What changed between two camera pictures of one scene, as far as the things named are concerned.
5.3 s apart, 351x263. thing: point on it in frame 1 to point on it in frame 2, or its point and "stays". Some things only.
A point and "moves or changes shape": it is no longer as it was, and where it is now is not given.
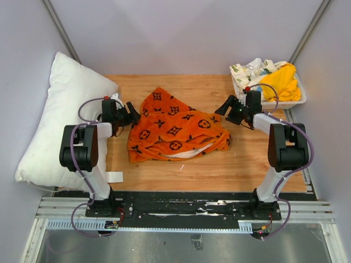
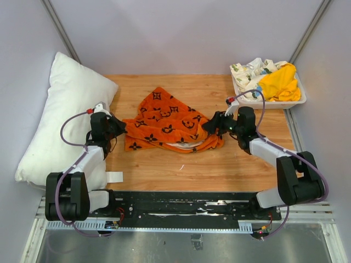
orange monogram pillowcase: x=166 y=129 moves or changes shape
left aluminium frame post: x=61 y=30 stays
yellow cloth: x=284 y=80 stays
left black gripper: x=134 y=116 to x=120 y=125
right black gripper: x=232 y=101 to x=217 y=121
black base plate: x=187 y=206 stays
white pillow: x=74 y=97 stays
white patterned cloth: x=253 y=73 stays
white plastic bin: x=272 y=104 stays
